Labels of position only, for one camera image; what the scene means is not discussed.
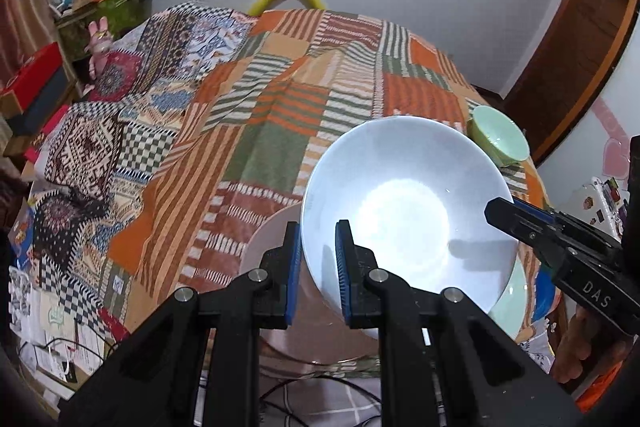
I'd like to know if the person's right hand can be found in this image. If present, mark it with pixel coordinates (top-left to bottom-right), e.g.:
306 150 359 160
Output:
550 306 633 385

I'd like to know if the blue plastic item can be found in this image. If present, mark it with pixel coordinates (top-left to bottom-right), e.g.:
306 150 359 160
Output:
531 269 557 323

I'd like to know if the red box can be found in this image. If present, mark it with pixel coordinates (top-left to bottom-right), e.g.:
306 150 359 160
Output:
0 42 63 118

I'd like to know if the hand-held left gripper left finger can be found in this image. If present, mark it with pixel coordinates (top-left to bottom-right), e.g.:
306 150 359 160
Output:
57 221 303 427

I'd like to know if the checkered printed blanket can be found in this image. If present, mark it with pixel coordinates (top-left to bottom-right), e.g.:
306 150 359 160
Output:
30 0 261 343

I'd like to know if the white bowl with black dots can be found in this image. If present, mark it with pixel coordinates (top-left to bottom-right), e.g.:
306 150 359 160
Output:
300 116 519 342

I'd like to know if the pink wall sticker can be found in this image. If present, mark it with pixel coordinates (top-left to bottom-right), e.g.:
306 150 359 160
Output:
590 97 632 180

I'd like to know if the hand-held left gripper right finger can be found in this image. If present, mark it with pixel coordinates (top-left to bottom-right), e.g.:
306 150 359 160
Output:
334 219 583 427

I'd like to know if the striped brown curtain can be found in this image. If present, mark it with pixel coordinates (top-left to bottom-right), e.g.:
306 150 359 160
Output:
0 0 66 82

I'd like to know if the white case with stickers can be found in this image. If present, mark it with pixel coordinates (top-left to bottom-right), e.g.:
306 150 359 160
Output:
565 177 631 238

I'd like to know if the pink plate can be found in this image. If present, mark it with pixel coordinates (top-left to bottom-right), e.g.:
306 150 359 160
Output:
239 204 383 365

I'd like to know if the black cable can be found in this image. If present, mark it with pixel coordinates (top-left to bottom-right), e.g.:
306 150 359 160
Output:
200 369 441 427

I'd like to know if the green bowl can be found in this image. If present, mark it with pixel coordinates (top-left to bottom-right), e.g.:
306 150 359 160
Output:
466 105 531 168

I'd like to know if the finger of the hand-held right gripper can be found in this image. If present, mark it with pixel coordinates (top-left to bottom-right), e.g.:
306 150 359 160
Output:
484 198 571 275
511 198 622 254

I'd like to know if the wooden door frame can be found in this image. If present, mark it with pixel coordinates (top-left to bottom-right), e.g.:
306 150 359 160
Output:
502 0 640 165

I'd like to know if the orange striped patchwork tablecloth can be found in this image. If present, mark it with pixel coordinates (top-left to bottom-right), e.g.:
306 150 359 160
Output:
107 9 551 358

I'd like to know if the pink bunny toy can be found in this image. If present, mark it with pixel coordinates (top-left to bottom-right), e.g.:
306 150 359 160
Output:
86 18 115 75

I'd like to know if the mint green plate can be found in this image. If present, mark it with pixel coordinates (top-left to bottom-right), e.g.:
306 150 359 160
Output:
487 252 530 343

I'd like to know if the dark blue box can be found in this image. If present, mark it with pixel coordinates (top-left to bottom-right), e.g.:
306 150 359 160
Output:
5 67 76 138

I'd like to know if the orange garment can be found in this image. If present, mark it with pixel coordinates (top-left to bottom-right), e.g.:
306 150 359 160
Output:
575 357 631 413

